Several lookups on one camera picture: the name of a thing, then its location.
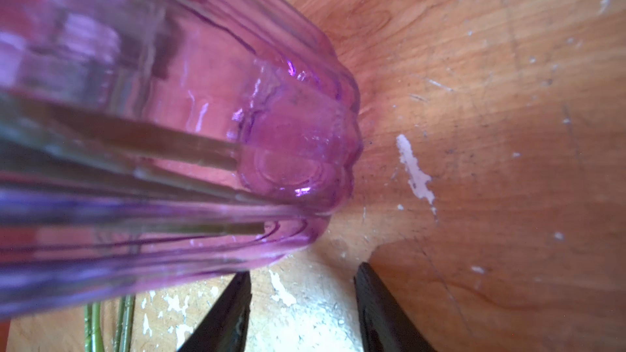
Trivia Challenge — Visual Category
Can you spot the purple ribbed glass vase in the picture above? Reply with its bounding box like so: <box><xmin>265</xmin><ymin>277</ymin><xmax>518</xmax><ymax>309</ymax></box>
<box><xmin>1</xmin><ymin>0</ymin><xmax>363</xmax><ymax>319</ymax></box>

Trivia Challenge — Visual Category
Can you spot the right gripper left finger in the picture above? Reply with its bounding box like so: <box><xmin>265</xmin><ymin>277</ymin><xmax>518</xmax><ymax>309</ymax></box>
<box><xmin>178</xmin><ymin>271</ymin><xmax>252</xmax><ymax>352</ymax></box>

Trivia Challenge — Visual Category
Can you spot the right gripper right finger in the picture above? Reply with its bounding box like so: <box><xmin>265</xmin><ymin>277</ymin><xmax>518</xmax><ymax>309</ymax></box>
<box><xmin>354</xmin><ymin>262</ymin><xmax>435</xmax><ymax>352</ymax></box>

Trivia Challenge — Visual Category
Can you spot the mixed flower bunch on table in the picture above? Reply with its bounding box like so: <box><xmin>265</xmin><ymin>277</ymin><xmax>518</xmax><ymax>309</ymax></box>
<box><xmin>83</xmin><ymin>295</ymin><xmax>136</xmax><ymax>352</ymax></box>

